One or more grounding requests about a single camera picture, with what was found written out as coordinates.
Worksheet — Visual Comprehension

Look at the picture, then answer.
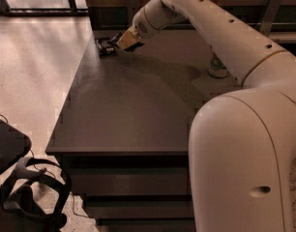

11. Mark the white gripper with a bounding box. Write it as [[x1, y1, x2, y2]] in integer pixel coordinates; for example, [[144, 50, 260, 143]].
[[117, 5, 161, 50]]

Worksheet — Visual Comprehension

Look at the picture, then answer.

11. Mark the dark blue rxbar blueberry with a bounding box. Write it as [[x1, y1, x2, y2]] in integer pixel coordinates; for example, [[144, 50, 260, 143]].
[[109, 32, 122, 46]]

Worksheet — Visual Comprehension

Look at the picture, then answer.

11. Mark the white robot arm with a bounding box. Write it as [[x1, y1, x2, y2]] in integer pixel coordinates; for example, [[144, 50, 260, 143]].
[[118, 0, 296, 232]]

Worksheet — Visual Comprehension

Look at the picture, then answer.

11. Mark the dark rxbar chocolate wrapper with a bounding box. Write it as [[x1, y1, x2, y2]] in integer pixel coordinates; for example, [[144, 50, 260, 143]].
[[95, 38, 115, 56]]

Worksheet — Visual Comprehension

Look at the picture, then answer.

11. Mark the green white soda can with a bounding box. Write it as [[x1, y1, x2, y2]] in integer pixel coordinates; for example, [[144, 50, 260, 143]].
[[208, 52, 228, 78]]

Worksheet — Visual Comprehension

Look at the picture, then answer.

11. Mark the dark drawer cabinet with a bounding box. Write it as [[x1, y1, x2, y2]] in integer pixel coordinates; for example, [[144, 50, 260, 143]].
[[46, 31, 239, 232]]

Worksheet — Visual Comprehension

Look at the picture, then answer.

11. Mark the black side table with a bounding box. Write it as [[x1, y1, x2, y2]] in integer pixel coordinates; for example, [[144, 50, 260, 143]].
[[0, 119, 32, 175]]

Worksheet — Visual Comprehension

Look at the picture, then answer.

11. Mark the black vr headset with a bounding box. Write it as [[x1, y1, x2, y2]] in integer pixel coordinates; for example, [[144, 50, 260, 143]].
[[0, 158, 72, 232]]

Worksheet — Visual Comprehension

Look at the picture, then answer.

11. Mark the right metal rail bracket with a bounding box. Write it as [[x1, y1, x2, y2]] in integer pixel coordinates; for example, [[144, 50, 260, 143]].
[[257, 0, 283, 37]]

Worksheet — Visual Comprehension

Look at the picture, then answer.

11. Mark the thin headset cable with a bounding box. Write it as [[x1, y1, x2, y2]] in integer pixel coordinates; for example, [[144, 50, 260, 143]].
[[28, 148, 91, 219]]

